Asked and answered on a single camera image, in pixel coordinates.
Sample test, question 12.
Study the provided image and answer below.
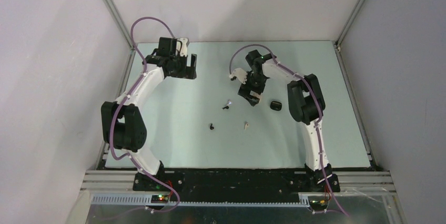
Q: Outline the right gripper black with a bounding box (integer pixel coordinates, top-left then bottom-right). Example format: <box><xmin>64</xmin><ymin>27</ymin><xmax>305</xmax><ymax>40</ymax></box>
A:
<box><xmin>238</xmin><ymin>70</ymin><xmax>268</xmax><ymax>106</ymax></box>

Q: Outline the beige earbud charging case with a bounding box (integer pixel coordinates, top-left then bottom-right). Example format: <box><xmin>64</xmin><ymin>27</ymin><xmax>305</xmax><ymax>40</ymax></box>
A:
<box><xmin>250</xmin><ymin>92</ymin><xmax>261</xmax><ymax>100</ymax></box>

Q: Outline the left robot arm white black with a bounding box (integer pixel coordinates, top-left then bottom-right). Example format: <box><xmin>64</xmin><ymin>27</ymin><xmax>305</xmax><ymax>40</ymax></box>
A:
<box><xmin>100</xmin><ymin>37</ymin><xmax>197</xmax><ymax>191</ymax></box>

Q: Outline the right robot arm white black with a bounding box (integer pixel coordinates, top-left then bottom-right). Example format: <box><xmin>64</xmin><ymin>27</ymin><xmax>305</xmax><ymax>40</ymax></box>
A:
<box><xmin>229</xmin><ymin>50</ymin><xmax>332</xmax><ymax>191</ymax></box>

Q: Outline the black earbud charging case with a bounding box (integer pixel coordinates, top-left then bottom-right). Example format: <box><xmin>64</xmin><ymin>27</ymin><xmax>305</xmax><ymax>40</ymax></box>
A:
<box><xmin>270</xmin><ymin>100</ymin><xmax>282</xmax><ymax>111</ymax></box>

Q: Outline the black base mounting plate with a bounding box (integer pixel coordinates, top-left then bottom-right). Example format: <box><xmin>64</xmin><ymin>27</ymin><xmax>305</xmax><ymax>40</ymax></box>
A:
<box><xmin>133</xmin><ymin>168</ymin><xmax>340</xmax><ymax>203</ymax></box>

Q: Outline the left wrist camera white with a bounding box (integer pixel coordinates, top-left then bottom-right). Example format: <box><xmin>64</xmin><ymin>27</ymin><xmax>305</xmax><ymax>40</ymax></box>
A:
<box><xmin>177</xmin><ymin>37</ymin><xmax>189</xmax><ymax>57</ymax></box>

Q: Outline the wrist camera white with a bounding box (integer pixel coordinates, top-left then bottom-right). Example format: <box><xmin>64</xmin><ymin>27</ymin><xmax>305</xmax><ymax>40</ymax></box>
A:
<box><xmin>229</xmin><ymin>68</ymin><xmax>248</xmax><ymax>84</ymax></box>
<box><xmin>177</xmin><ymin>37</ymin><xmax>189</xmax><ymax>57</ymax></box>

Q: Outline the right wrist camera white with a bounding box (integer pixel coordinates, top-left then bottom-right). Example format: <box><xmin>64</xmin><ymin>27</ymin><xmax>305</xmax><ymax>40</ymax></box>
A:
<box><xmin>229</xmin><ymin>68</ymin><xmax>248</xmax><ymax>84</ymax></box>

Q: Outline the left corner aluminium post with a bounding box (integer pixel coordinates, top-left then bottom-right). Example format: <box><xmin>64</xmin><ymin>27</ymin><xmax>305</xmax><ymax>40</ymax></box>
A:
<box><xmin>103</xmin><ymin>0</ymin><xmax>134</xmax><ymax>50</ymax></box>

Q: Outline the corner aluminium post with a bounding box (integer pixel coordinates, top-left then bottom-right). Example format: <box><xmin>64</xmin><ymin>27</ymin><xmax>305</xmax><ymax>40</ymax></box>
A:
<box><xmin>335</xmin><ymin>0</ymin><xmax>366</xmax><ymax>48</ymax></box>
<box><xmin>103</xmin><ymin>0</ymin><xmax>134</xmax><ymax>50</ymax></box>

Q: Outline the aluminium frame rail front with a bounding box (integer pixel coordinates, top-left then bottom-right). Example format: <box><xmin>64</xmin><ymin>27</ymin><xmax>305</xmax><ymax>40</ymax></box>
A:
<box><xmin>80</xmin><ymin>170</ymin><xmax>397</xmax><ymax>196</ymax></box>

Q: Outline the white cable duct strip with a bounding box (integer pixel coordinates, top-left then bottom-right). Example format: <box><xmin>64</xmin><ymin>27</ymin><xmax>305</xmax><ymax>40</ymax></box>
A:
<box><xmin>91</xmin><ymin>194</ymin><xmax>310</xmax><ymax>208</ymax></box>

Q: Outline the right corner aluminium post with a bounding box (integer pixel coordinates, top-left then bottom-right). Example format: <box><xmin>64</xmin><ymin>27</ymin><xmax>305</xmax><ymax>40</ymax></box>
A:
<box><xmin>335</xmin><ymin>0</ymin><xmax>366</xmax><ymax>48</ymax></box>

